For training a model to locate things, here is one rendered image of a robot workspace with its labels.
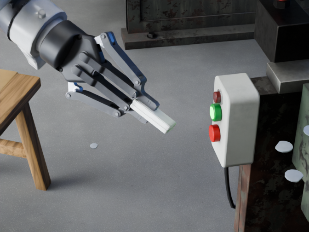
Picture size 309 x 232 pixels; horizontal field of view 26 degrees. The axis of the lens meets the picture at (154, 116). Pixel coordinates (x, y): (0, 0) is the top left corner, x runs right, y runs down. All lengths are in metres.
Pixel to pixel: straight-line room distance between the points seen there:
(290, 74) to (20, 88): 0.75
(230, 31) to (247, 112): 1.45
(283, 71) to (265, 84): 0.03
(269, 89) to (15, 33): 0.40
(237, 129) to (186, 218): 0.70
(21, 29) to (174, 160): 0.90
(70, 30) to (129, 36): 1.35
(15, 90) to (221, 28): 1.08
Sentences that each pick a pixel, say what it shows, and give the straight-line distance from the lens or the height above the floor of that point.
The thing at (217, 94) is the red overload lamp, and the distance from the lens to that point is 1.01.
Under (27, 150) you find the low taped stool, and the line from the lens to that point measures 1.70.
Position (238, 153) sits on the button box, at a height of 0.52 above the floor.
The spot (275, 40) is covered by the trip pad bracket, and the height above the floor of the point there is 0.68.
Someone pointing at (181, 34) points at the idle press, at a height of 0.03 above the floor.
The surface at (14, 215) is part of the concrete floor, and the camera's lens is 1.73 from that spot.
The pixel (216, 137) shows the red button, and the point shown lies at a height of 0.54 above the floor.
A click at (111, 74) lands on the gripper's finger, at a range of 1.03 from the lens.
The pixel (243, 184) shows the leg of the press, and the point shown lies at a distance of 1.14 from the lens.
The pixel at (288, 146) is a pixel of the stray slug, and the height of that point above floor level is 0.65.
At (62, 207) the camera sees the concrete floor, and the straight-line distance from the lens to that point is 1.73.
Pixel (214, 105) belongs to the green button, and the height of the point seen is 0.59.
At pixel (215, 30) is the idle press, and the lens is 2.44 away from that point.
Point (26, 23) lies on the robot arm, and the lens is 1.05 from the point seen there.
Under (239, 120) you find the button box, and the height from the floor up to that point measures 0.59.
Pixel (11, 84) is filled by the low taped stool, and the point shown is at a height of 0.33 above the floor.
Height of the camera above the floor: 1.17
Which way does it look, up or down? 35 degrees down
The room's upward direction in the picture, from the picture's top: straight up
